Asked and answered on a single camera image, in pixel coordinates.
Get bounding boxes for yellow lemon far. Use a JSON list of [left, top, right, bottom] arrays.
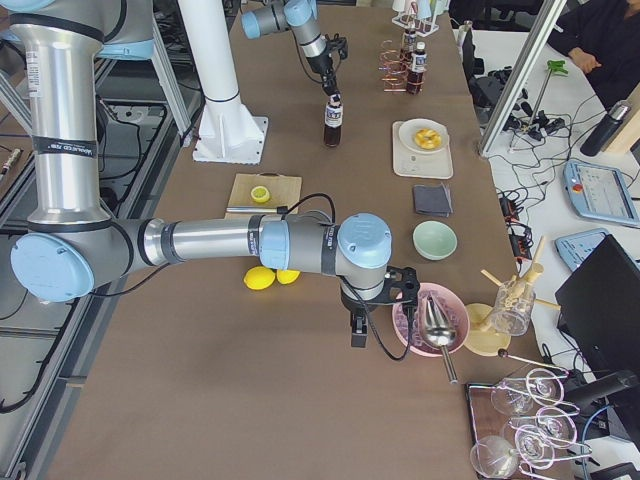
[[276, 270, 301, 285]]

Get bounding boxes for bamboo cutting board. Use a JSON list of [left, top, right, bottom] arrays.
[[225, 174, 302, 218]]

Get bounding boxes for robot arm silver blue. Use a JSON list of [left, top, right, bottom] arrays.
[[5, 1, 419, 347], [241, 0, 348, 96]]

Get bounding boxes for yellow lemon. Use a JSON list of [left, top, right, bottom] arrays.
[[243, 266, 276, 291], [276, 270, 301, 285]]

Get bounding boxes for yellow lemon near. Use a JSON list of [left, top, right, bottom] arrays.
[[243, 266, 276, 291]]

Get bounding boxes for black laptop monitor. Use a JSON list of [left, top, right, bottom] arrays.
[[555, 235, 639, 373]]

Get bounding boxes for wine glass rack tray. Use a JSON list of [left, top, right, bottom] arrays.
[[465, 367, 592, 479]]

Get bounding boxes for seated person dark clothes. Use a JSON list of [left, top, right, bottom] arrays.
[[547, 1, 639, 108]]

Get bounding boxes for clear glass mug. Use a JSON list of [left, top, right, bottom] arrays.
[[488, 280, 535, 336]]

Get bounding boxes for tea bottle front rack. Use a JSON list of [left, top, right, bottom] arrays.
[[405, 41, 427, 95]]

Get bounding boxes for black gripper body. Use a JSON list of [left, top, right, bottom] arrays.
[[303, 33, 348, 85], [339, 266, 418, 313]]

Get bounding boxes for tea bottle back rack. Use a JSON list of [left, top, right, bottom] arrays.
[[401, 20, 417, 58]]

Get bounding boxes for tea bottle rack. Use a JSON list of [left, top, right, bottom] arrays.
[[401, 20, 417, 58], [405, 41, 427, 95]]

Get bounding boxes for glazed twisted donut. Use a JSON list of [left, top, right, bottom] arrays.
[[413, 128, 442, 151]]

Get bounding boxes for grey folded cloth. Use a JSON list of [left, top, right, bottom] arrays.
[[412, 184, 453, 217]]

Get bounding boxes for white mug rack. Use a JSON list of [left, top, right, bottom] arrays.
[[392, 0, 439, 37]]

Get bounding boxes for tea bottle carried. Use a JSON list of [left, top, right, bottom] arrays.
[[323, 93, 343, 147]]

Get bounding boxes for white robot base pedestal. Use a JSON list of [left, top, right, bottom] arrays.
[[178, 0, 268, 165]]

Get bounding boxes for half lemon slice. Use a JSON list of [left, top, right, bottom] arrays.
[[250, 185, 271, 204]]

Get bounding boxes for copper wire bottle rack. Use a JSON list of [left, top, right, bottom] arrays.
[[378, 40, 411, 93]]

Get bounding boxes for black thermos bottle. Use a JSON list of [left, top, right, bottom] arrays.
[[580, 99, 632, 157]]

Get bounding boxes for metal ice scoop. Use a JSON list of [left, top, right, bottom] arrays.
[[420, 294, 458, 384]]

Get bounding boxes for pink ice bowl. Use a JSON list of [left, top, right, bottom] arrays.
[[410, 282, 470, 357]]

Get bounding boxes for wooden cup tree stand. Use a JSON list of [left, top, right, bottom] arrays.
[[464, 236, 560, 356]]

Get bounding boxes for white round plate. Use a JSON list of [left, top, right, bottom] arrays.
[[398, 118, 449, 154]]

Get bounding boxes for blue teach pendant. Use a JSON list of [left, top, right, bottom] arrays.
[[563, 160, 639, 228], [554, 228, 610, 272]]

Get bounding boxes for mint green bowl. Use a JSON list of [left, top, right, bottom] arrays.
[[412, 221, 458, 260]]

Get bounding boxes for aluminium frame post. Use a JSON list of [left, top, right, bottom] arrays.
[[478, 0, 566, 157]]

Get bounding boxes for cream rabbit tray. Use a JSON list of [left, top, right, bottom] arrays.
[[392, 118, 454, 180]]

